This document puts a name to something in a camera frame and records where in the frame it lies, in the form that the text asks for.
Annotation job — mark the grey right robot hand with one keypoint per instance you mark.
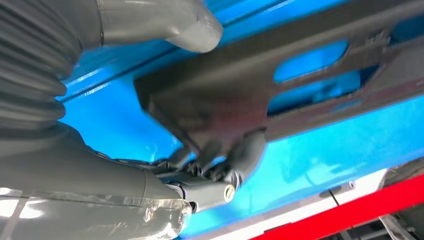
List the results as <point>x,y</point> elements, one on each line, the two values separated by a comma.
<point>82,198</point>

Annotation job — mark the large blue metal shelf rack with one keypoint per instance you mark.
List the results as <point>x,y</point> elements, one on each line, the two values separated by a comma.
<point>298,165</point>

